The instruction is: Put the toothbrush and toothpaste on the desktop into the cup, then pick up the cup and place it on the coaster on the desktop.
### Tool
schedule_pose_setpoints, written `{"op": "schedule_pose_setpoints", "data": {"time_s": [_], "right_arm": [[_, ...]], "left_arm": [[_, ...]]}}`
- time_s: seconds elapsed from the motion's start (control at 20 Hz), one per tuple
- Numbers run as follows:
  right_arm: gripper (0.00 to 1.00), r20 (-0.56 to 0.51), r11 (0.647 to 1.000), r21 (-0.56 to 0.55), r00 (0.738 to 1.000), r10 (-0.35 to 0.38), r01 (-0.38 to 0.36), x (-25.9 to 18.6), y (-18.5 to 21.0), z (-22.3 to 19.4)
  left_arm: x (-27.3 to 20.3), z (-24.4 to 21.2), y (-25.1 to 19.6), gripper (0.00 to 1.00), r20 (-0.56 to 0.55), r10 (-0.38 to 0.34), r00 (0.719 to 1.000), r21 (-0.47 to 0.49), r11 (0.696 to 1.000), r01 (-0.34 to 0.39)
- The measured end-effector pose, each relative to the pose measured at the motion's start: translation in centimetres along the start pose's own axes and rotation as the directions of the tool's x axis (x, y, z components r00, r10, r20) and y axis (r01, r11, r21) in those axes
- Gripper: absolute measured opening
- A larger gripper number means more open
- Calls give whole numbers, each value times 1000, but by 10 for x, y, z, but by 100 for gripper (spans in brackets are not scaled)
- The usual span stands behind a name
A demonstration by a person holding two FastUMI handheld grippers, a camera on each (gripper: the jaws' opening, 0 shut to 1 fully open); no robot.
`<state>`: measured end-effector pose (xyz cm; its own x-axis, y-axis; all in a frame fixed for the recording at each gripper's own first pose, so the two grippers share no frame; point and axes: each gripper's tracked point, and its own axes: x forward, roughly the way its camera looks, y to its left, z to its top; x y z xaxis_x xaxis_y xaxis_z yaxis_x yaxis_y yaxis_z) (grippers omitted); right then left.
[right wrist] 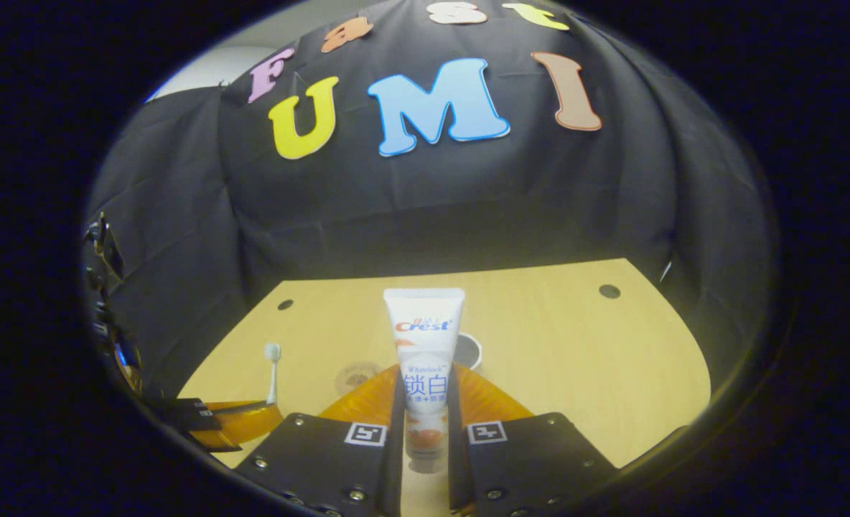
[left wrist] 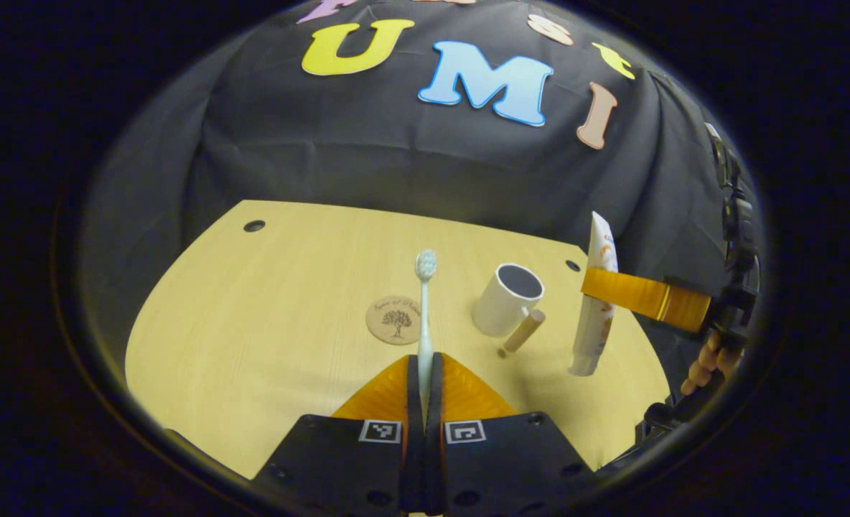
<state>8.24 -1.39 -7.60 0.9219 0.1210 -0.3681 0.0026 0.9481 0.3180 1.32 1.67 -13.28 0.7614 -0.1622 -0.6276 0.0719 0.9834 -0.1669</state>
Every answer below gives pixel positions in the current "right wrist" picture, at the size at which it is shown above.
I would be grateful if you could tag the white toothbrush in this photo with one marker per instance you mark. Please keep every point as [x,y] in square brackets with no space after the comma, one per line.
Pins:
[273,373]

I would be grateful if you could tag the dark equipment stand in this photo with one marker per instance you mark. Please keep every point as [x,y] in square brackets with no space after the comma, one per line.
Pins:
[109,287]

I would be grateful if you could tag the black backdrop cloth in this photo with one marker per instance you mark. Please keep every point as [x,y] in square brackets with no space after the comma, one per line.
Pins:
[432,201]

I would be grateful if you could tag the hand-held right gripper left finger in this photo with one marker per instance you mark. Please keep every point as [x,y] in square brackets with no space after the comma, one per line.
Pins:
[324,467]

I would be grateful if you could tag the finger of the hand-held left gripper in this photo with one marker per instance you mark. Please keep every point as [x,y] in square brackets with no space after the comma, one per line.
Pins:
[199,424]
[177,406]

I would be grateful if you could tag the white toothpaste tube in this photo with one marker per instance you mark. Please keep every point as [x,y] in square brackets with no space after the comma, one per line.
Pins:
[425,359]

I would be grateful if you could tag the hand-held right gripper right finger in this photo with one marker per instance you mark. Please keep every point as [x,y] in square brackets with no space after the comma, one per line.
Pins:
[533,467]

